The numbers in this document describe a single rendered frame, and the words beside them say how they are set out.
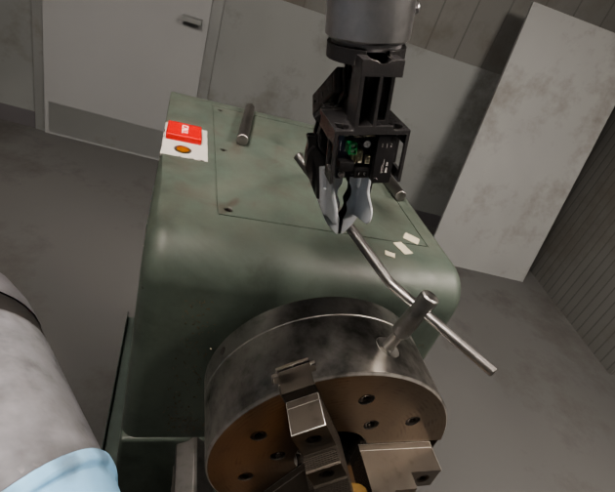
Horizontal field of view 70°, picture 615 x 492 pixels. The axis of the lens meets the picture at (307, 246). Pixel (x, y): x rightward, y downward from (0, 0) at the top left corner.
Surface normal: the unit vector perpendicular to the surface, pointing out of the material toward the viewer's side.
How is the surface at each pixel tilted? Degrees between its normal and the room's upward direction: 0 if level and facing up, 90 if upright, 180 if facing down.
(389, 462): 3
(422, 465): 3
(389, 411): 90
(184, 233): 16
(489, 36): 90
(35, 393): 39
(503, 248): 79
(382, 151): 89
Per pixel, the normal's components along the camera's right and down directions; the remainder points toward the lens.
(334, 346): 0.06, -0.80
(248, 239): 0.33, -0.60
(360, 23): -0.26, 0.55
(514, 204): 0.11, 0.40
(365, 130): 0.18, 0.58
